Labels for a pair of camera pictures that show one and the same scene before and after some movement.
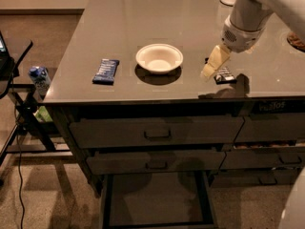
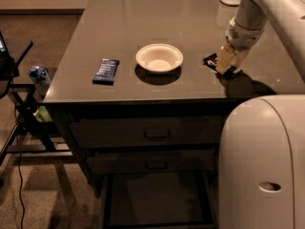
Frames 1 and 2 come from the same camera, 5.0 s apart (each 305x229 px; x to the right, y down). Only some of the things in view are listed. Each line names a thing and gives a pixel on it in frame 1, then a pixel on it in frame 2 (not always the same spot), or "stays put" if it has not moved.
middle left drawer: x=107 y=162 stays put
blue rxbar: x=106 y=72 stays put
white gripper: x=240 y=38 → x=242 y=37
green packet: x=42 y=114 stays put
